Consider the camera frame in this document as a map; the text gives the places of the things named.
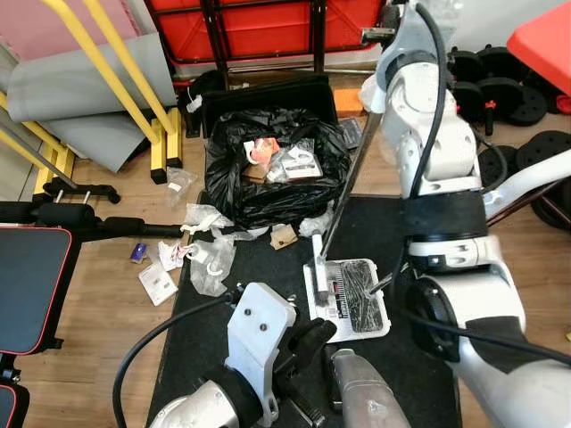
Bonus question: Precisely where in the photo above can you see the white paper tag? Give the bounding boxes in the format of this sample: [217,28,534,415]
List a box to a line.
[185,89,205,115]

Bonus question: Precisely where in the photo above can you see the white printed box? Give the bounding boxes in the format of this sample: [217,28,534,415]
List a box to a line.
[278,141,324,182]

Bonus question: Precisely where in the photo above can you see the silver right robot leg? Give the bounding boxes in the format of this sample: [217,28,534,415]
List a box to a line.
[332,348,411,428]

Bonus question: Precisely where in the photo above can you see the grey package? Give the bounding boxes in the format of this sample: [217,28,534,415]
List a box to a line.
[337,116,364,151]

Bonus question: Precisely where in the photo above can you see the black rubbish bin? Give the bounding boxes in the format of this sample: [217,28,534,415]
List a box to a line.
[198,73,342,130]

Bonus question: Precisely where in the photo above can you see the brown cardboard piece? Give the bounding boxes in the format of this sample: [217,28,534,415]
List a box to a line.
[269,223,301,251]

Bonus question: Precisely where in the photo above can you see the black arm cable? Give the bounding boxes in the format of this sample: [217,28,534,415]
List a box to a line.
[391,0,571,365]
[112,294,240,428]

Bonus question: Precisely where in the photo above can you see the crumpled clear plastic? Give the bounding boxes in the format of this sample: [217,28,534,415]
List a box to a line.
[181,202,269,243]
[298,208,335,239]

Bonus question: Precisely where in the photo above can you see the red folded table black frame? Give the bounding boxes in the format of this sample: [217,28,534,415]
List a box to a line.
[143,0,398,70]

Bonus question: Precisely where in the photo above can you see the small black bench pad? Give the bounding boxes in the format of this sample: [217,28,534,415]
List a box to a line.
[0,226,74,358]

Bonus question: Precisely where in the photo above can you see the red white wrapper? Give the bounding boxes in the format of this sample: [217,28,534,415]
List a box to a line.
[158,239,195,272]
[241,136,279,168]

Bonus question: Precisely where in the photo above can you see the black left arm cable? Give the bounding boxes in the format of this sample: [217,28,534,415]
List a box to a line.
[112,294,240,428]

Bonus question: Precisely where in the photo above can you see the yellow metal exercise frame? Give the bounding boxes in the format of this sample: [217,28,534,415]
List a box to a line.
[0,0,186,206]

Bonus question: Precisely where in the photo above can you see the black weight plate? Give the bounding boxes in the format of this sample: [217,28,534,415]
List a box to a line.
[451,82,490,126]
[477,76,550,128]
[477,129,571,193]
[531,178,571,231]

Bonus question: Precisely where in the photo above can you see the orange box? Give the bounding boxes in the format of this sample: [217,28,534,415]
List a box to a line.
[335,87,367,119]

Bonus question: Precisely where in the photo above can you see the white paper card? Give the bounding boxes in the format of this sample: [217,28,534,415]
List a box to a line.
[137,265,180,308]

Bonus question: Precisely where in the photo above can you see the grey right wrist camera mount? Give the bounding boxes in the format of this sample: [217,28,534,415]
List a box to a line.
[385,3,449,68]

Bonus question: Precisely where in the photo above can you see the pink foam mat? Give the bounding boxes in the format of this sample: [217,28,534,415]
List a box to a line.
[0,0,137,65]

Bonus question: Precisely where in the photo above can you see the red table top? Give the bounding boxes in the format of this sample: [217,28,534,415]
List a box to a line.
[506,3,571,97]

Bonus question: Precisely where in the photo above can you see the white dustpan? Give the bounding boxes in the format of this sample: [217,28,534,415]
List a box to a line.
[302,256,399,345]

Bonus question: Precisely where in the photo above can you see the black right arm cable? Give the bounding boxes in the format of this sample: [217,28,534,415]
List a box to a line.
[391,0,571,365]

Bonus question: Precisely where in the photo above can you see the grey rolled mat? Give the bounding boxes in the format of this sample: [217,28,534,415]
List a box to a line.
[4,34,179,172]

